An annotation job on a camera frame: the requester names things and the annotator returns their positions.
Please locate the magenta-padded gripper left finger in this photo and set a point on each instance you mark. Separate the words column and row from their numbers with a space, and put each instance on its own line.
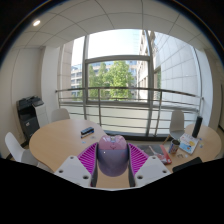
column 71, row 168

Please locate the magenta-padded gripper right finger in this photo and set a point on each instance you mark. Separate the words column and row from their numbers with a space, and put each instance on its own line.
column 151, row 168

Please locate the lilac and pink computer mouse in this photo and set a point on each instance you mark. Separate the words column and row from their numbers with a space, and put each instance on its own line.
column 112, row 156

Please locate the small printed plant pot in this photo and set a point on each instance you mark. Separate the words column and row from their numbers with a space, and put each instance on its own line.
column 174, row 147

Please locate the small black box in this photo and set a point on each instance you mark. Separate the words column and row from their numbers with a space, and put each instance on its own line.
column 87, row 132

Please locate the light blue illustrated booklet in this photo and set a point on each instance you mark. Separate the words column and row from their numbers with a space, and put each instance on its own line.
column 189, row 144

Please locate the white chair with wooden legs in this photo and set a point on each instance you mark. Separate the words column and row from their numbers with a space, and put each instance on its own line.
column 16, row 148

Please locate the black cylinder speaker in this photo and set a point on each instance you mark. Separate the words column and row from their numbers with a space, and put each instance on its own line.
column 197, row 126

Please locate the black and white office printer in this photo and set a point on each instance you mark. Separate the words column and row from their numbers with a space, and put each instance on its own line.
column 28, row 116

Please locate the grey metal balcony railing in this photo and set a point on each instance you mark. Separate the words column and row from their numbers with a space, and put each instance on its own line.
column 133, row 89

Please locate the round ceiling light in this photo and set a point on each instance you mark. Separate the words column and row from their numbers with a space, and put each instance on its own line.
column 36, row 23

